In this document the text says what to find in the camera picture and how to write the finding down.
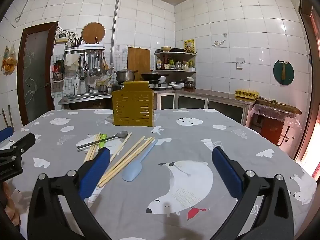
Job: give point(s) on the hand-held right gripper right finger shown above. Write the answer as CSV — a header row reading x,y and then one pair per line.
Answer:
x,y
226,170

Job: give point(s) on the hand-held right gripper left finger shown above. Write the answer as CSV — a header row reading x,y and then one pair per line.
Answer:
x,y
96,170

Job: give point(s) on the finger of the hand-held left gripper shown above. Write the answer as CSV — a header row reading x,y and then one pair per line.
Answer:
x,y
18,146
5,133

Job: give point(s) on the pale blue spatula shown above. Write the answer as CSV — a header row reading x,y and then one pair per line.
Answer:
x,y
132,172

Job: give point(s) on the metal spoon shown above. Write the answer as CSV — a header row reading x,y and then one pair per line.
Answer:
x,y
122,134

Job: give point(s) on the yellow perforated utensil holder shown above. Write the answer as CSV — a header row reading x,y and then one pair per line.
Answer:
x,y
132,105

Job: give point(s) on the person's left hand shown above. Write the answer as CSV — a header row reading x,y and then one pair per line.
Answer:
x,y
11,202

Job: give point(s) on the wooden sticks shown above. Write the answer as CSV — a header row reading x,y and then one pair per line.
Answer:
x,y
7,117

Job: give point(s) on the red cabinet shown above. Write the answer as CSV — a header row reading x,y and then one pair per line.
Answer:
x,y
271,130

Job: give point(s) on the kitchen counter cabinet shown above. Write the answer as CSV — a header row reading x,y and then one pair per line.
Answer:
x,y
220,105

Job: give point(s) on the brown frosted glass door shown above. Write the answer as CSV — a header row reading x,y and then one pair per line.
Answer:
x,y
35,75

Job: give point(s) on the grey printed tablecloth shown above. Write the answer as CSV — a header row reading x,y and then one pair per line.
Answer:
x,y
155,205

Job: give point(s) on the clear plastic sheet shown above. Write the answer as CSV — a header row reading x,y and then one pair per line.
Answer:
x,y
265,112

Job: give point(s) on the hanging plastic bag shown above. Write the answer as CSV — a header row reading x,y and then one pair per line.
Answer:
x,y
10,62

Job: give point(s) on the steel sink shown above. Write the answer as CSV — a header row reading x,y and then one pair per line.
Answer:
x,y
85,96

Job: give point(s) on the yellow egg carton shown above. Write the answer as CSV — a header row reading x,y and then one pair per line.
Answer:
x,y
246,94

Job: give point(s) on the small steel pot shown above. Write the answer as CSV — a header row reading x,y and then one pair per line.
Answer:
x,y
105,88

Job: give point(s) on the white soap bottle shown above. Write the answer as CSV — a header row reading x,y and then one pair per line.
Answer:
x,y
76,87

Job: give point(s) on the thick wooden chopping block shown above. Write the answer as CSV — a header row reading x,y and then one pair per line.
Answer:
x,y
280,107

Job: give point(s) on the red black hanging item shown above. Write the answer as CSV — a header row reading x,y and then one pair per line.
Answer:
x,y
58,67

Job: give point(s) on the metal faucet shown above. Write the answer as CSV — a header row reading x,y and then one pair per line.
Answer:
x,y
88,82

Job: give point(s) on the glass jar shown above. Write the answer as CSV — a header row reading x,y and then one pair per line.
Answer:
x,y
189,83

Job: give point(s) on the white cloth bag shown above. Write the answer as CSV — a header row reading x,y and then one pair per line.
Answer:
x,y
71,62

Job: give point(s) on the stack of white bowls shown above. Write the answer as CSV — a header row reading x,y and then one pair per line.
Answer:
x,y
175,86

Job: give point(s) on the steel pot with lid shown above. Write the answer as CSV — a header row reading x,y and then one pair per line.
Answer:
x,y
125,76

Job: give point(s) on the row of hanging ladles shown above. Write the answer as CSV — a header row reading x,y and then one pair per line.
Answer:
x,y
92,65

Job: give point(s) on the gas stove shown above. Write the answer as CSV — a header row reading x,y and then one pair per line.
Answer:
x,y
158,85

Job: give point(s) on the green round board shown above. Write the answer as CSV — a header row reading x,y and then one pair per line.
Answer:
x,y
277,75

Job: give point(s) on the black wok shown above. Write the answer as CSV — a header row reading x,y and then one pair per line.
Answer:
x,y
151,76

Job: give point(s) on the metal corner shelf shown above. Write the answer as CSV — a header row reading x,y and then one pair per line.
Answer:
x,y
175,71

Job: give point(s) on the rectangular wooden cutting board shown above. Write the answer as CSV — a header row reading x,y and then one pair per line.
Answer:
x,y
138,60

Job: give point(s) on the row of condiment bottles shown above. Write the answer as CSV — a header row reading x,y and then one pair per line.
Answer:
x,y
165,63

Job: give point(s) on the black pan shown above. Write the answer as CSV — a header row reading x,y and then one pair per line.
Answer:
x,y
178,50

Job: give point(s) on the round wooden board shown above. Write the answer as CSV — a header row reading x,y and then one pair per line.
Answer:
x,y
92,32

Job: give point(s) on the ceramic bowl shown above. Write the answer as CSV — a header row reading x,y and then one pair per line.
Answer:
x,y
166,49

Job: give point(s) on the white wall outlet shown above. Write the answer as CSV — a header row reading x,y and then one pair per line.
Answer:
x,y
240,63

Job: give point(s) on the beige wall device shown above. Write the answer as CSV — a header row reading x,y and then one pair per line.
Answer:
x,y
62,38

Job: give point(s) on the metal wall rack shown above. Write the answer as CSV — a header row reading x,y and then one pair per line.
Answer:
x,y
85,48

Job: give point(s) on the brown wooden door frame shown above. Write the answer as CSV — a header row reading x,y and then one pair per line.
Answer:
x,y
310,80

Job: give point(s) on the wall hook stickers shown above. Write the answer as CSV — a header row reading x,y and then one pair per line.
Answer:
x,y
221,42

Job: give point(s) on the yellow wall poster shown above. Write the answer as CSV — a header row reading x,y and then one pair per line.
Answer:
x,y
189,45

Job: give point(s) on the metal wall pipe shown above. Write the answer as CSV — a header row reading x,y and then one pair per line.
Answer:
x,y
115,17

